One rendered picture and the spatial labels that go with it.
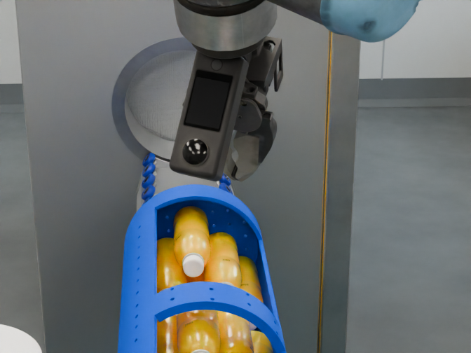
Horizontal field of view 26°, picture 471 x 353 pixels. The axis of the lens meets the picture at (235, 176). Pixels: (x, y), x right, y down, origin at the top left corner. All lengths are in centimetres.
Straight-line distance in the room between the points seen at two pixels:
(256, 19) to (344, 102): 133
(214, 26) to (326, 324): 162
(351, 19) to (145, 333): 96
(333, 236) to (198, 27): 148
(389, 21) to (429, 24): 546
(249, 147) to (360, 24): 29
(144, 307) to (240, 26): 90
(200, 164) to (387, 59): 535
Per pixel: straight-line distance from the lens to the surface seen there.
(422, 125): 598
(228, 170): 104
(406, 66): 628
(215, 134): 91
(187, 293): 166
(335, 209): 228
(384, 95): 628
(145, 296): 173
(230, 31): 87
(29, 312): 408
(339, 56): 216
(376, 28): 76
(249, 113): 96
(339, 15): 76
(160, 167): 292
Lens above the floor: 206
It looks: 23 degrees down
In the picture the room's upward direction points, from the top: straight up
